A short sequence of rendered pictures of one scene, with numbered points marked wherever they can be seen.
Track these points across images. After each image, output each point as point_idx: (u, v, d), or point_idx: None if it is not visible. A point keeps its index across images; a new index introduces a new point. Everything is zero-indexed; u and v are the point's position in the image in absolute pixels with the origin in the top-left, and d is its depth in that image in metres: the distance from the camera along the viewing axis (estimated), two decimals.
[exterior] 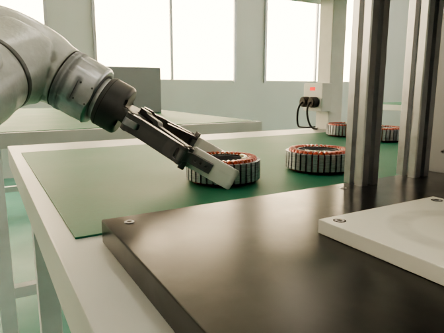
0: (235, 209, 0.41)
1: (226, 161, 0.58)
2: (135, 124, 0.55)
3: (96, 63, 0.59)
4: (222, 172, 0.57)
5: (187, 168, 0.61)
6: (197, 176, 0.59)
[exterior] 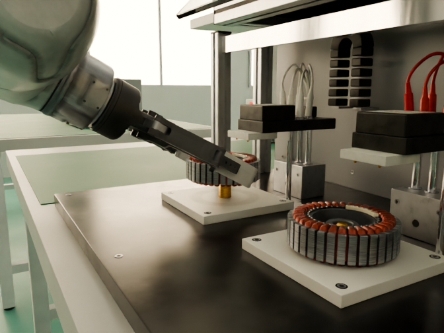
0: (130, 189, 0.74)
1: (241, 160, 0.59)
2: (166, 128, 0.50)
3: (99, 59, 0.51)
4: (244, 172, 0.58)
5: (197, 170, 0.59)
6: (214, 178, 0.58)
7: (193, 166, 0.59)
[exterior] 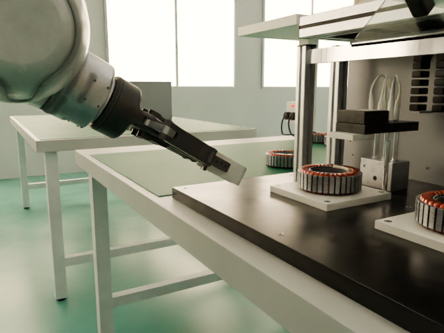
0: (234, 183, 0.85)
1: (350, 173, 0.71)
2: (174, 133, 0.52)
3: (100, 58, 0.51)
4: (234, 170, 0.63)
5: (314, 182, 0.70)
6: (330, 187, 0.69)
7: (310, 178, 0.71)
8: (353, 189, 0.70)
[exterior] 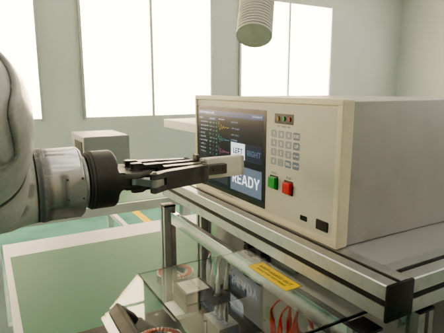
0: None
1: None
2: (164, 180, 0.53)
3: (61, 150, 0.50)
4: (232, 164, 0.63)
5: None
6: None
7: None
8: None
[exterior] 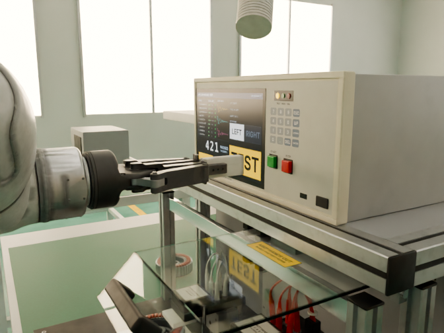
0: (92, 322, 0.96)
1: None
2: (164, 180, 0.53)
3: (61, 150, 0.50)
4: (232, 164, 0.63)
5: None
6: None
7: None
8: None
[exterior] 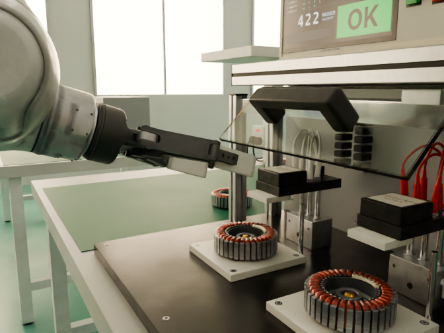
0: (159, 236, 0.84)
1: (262, 237, 0.70)
2: (154, 136, 0.50)
3: (76, 89, 0.51)
4: (244, 161, 0.56)
5: (225, 247, 0.69)
6: (240, 254, 0.68)
7: (222, 242, 0.70)
8: (264, 255, 0.69)
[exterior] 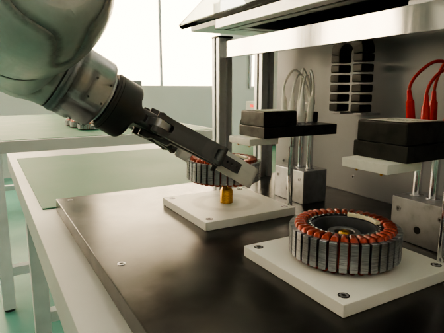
0: (131, 193, 0.74)
1: None
2: (169, 126, 0.50)
3: (102, 55, 0.51)
4: (245, 172, 0.58)
5: (198, 171, 0.59)
6: (215, 178, 0.58)
7: (194, 166, 0.59)
8: None
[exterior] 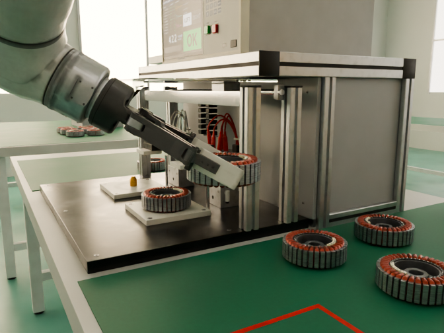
0: (84, 182, 1.26)
1: (231, 162, 0.59)
2: (140, 125, 0.54)
3: (94, 61, 0.57)
4: (228, 172, 0.57)
5: (189, 169, 0.61)
6: (201, 178, 0.59)
7: None
8: None
